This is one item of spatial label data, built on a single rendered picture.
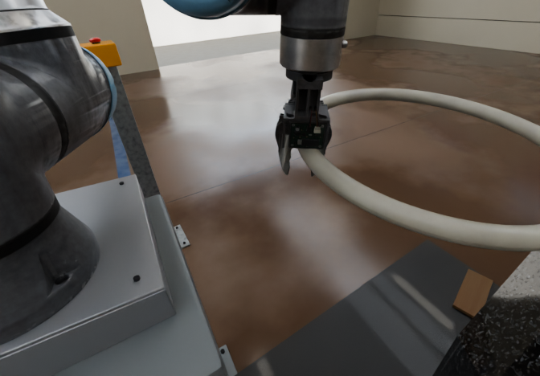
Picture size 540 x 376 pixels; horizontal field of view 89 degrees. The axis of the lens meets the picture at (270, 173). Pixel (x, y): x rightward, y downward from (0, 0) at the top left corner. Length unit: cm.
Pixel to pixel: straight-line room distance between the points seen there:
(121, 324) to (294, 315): 104
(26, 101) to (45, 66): 8
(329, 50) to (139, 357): 46
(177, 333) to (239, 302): 102
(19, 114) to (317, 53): 35
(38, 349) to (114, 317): 7
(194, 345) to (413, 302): 122
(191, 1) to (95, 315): 34
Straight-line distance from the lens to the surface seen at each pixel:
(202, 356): 41
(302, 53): 40
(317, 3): 39
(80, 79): 49
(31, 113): 41
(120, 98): 133
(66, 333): 42
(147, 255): 44
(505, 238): 41
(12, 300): 41
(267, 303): 142
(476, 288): 166
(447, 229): 39
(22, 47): 47
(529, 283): 76
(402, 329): 142
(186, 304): 45
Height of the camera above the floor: 121
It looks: 33 degrees down
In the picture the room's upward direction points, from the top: 4 degrees counter-clockwise
